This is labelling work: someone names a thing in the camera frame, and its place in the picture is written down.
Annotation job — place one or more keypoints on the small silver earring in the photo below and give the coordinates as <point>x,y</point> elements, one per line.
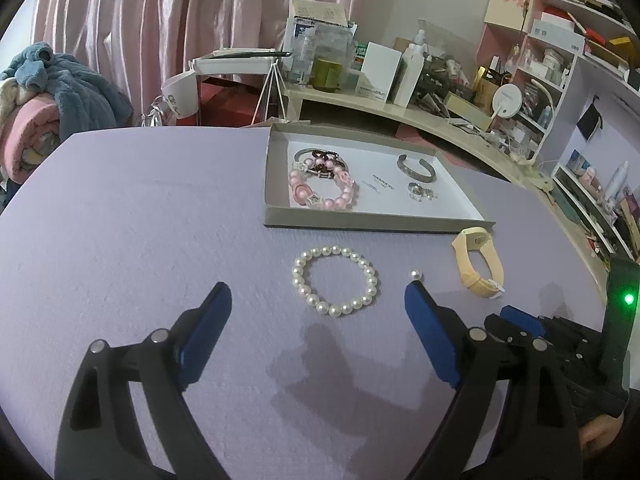
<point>429,193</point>

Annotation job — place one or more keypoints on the stack of clear boxes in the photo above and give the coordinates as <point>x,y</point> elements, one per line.
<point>320,30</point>

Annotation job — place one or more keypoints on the cream folded blanket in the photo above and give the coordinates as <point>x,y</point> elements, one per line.
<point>7,95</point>

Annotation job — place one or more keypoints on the white spray bottle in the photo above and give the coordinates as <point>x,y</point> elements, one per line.
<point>616,185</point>

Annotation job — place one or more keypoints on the clear glass item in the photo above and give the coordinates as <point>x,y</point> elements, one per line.
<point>152,117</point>

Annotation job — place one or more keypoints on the silver cuff bangle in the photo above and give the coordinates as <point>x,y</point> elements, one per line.
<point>417,176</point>

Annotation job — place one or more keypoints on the shallow grey cardboard box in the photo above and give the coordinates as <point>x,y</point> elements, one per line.
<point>380,205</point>

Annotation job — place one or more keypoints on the thin silver bangle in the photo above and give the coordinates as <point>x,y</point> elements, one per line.
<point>320,174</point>

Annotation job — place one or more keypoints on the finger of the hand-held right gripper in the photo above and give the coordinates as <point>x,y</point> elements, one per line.
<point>522,318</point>
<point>505,331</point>

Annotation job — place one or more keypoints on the person's right hand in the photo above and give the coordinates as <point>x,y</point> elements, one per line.
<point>600,432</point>

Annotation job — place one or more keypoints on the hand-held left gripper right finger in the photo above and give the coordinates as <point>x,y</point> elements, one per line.
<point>430,330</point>

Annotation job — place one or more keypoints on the white carton box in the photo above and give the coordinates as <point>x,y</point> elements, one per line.
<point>380,72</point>

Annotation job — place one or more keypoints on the small stud earring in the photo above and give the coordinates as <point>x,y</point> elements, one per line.
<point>415,274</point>

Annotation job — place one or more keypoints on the purple felt table mat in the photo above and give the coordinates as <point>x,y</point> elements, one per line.
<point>150,220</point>

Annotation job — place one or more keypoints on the pink and white shelf unit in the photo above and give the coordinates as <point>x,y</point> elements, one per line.
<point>575,60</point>

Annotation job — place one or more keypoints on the white side stand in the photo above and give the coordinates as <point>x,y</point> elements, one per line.
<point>235,62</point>

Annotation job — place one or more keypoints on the white mini tripod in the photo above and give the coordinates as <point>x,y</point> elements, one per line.
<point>272,95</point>

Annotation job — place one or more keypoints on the white cup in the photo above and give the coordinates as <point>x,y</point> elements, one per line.
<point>180,95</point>

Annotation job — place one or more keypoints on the white pump bottle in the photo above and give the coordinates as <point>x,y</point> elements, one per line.
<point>409,77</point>

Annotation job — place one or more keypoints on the round white mirror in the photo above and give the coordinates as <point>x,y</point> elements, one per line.
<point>508,101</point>

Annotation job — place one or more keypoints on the yellow watch band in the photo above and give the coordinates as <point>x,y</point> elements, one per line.
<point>480,287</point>

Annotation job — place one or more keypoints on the pink curtain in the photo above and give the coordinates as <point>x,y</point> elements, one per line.
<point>175,20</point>

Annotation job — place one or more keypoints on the pink folded blanket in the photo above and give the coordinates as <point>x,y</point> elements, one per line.
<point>32,135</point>

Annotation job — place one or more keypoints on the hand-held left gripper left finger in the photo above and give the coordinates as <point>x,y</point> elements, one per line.
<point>205,330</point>

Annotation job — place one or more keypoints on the blue fleece blanket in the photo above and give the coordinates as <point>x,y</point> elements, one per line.
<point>85,90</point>

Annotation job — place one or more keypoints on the green jar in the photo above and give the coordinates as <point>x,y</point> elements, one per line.
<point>327,75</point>

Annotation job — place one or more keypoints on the black pouch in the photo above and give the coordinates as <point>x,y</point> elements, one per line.
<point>589,120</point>

